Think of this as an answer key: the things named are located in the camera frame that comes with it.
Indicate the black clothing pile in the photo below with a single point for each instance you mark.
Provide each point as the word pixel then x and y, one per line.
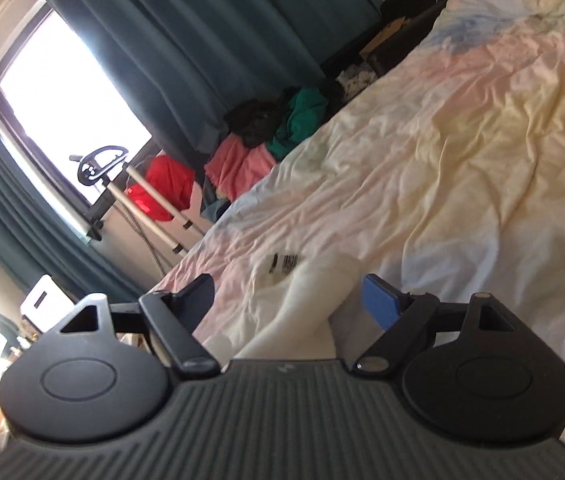
pixel 256 122

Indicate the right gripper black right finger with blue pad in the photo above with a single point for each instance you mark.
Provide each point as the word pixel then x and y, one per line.
pixel 473 372

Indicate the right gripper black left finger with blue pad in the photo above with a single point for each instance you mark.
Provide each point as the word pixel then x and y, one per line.
pixel 106 369

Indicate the pastel tie-dye bed sheet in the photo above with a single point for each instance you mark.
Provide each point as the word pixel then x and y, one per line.
pixel 447 175

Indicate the black armchair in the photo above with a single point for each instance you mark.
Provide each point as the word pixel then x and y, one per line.
pixel 419 16

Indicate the teal curtain left of window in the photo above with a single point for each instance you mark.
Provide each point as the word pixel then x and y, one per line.
pixel 34 241

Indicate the teal curtain right of window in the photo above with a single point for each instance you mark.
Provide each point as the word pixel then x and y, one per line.
pixel 181 65

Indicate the white zip-up jacket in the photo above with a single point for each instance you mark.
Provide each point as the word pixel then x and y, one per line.
pixel 285 313

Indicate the green clothing item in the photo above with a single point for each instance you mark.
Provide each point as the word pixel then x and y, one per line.
pixel 301 117

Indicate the red garment on stand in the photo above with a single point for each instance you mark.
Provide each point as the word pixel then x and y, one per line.
pixel 173 180

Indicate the white air purifier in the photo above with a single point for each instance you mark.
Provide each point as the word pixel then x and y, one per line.
pixel 46 305

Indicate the teal curtain of window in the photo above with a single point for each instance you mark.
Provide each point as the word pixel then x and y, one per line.
pixel 181 65
pixel 34 241

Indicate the pink clothing pile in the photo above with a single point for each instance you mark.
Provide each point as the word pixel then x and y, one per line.
pixel 234 169

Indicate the cardboard box on armchair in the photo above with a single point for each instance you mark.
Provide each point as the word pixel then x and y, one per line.
pixel 387 32

